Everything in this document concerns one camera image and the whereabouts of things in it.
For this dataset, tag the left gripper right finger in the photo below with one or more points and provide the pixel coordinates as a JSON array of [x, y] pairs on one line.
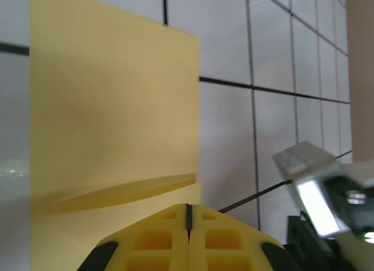
[[222, 241]]

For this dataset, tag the yellow square paper sheet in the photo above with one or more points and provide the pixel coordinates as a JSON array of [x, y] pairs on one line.
[[117, 107]]

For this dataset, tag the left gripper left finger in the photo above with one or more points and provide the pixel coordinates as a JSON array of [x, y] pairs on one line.
[[155, 241]]

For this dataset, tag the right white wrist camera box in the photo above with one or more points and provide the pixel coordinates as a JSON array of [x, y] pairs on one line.
[[312, 201]]

